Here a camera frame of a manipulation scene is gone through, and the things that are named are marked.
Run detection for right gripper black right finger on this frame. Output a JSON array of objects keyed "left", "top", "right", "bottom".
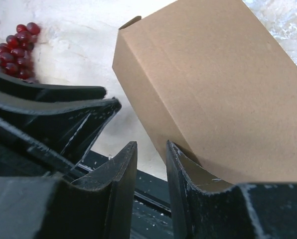
[{"left": 166, "top": 141, "right": 297, "bottom": 239}]

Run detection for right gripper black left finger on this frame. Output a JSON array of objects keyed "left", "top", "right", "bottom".
[{"left": 0, "top": 141, "right": 138, "bottom": 239}]

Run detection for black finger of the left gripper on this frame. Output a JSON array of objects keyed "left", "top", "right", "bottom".
[
  {"left": 0, "top": 98, "right": 122, "bottom": 174},
  {"left": 0, "top": 72, "right": 107, "bottom": 103}
]

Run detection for brown cardboard box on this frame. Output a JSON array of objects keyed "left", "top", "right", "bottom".
[{"left": 113, "top": 0, "right": 297, "bottom": 183}]

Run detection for red grapes on table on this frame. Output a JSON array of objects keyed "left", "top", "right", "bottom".
[{"left": 0, "top": 22, "right": 41, "bottom": 84}]

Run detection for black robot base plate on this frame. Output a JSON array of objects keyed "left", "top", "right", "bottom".
[{"left": 70, "top": 142, "right": 173, "bottom": 239}]

